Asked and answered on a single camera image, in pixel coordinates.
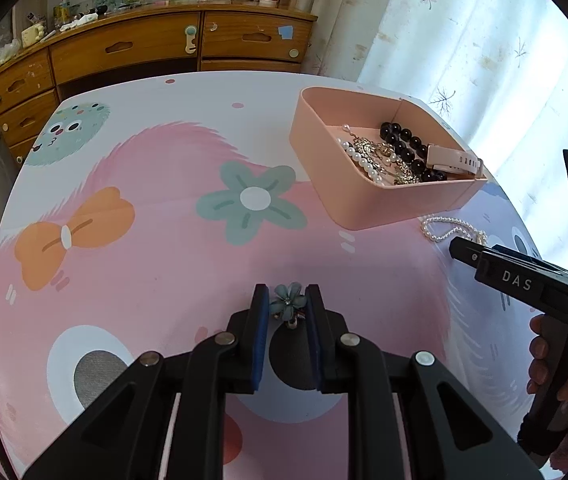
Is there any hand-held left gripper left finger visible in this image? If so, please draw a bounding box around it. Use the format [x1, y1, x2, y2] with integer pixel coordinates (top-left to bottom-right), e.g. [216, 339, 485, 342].
[21, 284, 271, 480]

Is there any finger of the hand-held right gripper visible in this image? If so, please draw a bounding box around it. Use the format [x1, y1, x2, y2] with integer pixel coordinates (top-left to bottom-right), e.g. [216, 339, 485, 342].
[488, 244, 568, 279]
[448, 236, 489, 268]

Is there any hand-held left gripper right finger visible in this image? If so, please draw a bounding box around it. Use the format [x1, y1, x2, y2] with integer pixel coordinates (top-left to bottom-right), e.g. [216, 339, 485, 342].
[305, 284, 544, 480]

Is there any thin pearl chain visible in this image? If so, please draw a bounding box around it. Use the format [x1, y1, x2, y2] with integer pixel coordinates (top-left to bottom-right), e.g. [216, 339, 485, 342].
[420, 214, 488, 247]

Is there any teal flower earring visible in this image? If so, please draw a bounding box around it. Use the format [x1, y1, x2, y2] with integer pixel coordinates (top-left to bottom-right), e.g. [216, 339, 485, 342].
[269, 282, 307, 328]

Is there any pink plastic box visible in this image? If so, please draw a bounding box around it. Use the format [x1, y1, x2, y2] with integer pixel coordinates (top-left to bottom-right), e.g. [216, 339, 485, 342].
[289, 86, 488, 231]

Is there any black bead bracelet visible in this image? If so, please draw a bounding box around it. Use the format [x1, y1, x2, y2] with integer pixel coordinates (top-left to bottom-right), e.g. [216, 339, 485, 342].
[379, 121, 448, 183]

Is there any white pearl bracelet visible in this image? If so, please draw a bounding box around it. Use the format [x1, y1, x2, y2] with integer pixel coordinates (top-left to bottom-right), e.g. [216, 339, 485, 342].
[336, 124, 385, 184]

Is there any person's right hand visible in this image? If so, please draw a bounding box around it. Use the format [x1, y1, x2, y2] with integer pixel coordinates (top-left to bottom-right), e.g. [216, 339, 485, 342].
[526, 312, 568, 411]

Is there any white leaf print curtain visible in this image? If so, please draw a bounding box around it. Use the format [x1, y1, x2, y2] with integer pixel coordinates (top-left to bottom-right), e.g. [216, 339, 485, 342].
[306, 0, 568, 281]

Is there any wooden desk with drawers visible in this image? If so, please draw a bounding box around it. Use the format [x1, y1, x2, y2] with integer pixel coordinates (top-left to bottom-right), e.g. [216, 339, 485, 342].
[0, 7, 317, 166]

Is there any pale yellow container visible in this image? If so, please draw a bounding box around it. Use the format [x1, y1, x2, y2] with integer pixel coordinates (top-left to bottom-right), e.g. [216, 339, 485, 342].
[20, 22, 47, 50]

